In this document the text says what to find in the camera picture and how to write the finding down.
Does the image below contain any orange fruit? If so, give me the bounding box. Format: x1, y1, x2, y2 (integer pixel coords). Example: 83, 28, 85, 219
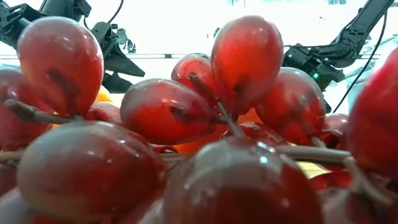
94, 84, 116, 105

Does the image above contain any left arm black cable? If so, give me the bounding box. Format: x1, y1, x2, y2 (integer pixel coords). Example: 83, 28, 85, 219
81, 0, 125, 32

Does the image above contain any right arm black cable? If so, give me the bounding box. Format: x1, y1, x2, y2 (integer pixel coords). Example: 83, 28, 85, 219
332, 11, 388, 113

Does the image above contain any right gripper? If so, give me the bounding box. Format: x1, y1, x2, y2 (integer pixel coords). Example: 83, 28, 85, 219
282, 45, 322, 78

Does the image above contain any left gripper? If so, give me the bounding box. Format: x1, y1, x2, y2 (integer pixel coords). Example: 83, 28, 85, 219
90, 21, 146, 94

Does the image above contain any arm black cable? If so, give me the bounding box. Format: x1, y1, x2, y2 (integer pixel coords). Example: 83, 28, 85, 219
81, 0, 125, 32
332, 11, 388, 113

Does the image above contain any red grape bunch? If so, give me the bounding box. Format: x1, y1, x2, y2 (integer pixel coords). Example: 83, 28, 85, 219
0, 14, 398, 224

